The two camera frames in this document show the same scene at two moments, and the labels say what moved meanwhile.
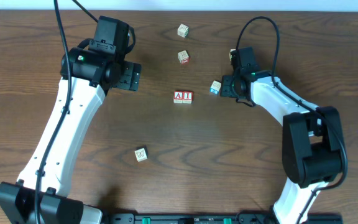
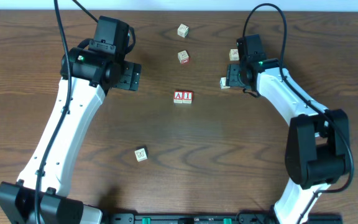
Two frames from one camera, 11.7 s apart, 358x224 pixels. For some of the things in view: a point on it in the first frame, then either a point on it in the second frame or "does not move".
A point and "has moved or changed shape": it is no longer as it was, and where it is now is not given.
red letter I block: (188, 97) does not move
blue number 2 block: (215, 87) has moved or changed shape
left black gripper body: (129, 76) does not move
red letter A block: (178, 97) does not move
